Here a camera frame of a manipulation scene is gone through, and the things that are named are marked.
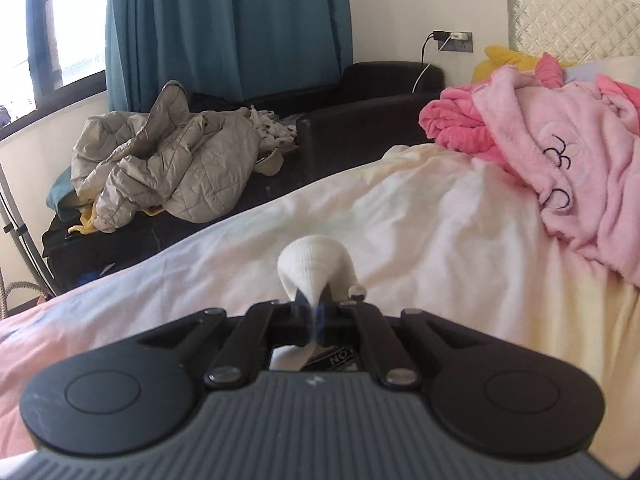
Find cream quilted headboard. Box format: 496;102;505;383
507;0;640;64

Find grey quilted jacket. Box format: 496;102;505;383
70;79;261;234

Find yellow cloth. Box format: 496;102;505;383
67;204;102;236

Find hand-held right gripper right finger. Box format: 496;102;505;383
318;284;494;391

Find light pink fleece robe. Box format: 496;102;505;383
472;52;640;289

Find hot pink blanket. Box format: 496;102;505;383
418;74;640;162

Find wall power outlet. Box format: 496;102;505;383
437;30;474;55

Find garment steamer stand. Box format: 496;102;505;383
0;161;57;319

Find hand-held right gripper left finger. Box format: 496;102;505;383
137;289;314;391

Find black leather sofa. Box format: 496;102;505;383
41;61;446;297

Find white charger cable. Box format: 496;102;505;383
412;40;454;94

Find teal curtain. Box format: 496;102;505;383
103;0;354;114

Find yellow plush toy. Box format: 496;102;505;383
471;45;577;84

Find pale pillow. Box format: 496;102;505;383
562;56;640;87

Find beige patterned cloth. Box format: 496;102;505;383
247;104;302;177

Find teal cushion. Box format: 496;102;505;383
45;167;82;212

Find dark framed window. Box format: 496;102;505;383
0;0;109;142

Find white pants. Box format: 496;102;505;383
272;234;369;372

